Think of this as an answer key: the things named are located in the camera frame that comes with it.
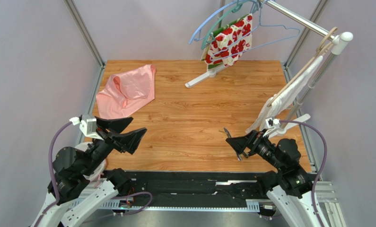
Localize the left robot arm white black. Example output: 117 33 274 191
32 114 147 227

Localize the pink cloth napkin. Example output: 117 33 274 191
96 64 157 119

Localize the white clothes rack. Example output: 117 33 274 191
184 0 354 139

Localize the thin blue wire hanger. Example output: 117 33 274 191
202 0 303 62

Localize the white mesh basket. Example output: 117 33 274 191
75 141 107 186

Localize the red floral cloth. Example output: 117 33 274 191
201 14 253 70

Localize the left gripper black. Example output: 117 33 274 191
81 116 148 175

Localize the white hanging cloth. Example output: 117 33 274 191
245 56 323 133

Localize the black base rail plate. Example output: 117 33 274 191
121 171 278 208

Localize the light blue hanger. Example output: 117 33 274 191
188 0 254 45

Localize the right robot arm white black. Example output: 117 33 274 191
226 130 329 227

